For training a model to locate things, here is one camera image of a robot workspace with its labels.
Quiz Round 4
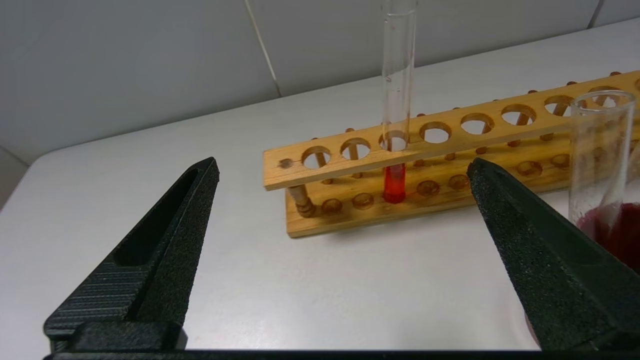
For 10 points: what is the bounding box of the wooden test tube rack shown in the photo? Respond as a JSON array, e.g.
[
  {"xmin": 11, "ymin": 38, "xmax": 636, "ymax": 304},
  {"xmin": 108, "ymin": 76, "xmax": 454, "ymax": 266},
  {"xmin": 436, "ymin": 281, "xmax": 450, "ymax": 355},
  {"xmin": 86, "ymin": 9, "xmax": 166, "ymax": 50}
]
[{"xmin": 262, "ymin": 70, "xmax": 640, "ymax": 238}]

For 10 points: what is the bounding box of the yellow pigment test tube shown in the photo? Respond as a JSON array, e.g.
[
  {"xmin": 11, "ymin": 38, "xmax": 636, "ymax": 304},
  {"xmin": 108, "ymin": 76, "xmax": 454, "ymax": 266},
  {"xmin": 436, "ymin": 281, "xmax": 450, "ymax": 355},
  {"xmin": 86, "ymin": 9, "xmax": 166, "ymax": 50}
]
[{"xmin": 569, "ymin": 90, "xmax": 637, "ymax": 241}]

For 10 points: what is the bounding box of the red pigment test tube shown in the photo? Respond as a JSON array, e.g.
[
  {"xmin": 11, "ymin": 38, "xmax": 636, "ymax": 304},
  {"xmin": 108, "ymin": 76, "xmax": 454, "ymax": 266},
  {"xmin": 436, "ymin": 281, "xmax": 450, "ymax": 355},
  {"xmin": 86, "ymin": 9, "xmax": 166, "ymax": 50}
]
[{"xmin": 381, "ymin": 0, "xmax": 419, "ymax": 204}]

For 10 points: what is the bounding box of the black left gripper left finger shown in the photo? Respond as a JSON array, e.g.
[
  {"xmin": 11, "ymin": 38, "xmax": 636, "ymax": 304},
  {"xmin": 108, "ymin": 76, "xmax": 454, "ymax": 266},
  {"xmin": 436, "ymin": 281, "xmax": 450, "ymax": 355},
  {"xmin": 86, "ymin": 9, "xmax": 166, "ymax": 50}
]
[{"xmin": 44, "ymin": 156, "xmax": 220, "ymax": 348}]

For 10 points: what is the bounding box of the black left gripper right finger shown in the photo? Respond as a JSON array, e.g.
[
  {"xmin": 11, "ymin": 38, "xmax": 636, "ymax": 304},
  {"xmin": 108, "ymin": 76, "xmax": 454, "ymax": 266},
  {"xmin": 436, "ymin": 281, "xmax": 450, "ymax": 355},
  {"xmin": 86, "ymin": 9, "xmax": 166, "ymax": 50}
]
[{"xmin": 466, "ymin": 157, "xmax": 640, "ymax": 351}]

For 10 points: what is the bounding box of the red plastic cup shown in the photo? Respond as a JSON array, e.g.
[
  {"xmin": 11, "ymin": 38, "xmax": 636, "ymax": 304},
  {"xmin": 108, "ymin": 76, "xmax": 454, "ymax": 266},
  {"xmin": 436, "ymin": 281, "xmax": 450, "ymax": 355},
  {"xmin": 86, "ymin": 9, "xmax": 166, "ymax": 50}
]
[{"xmin": 575, "ymin": 201, "xmax": 640, "ymax": 276}]

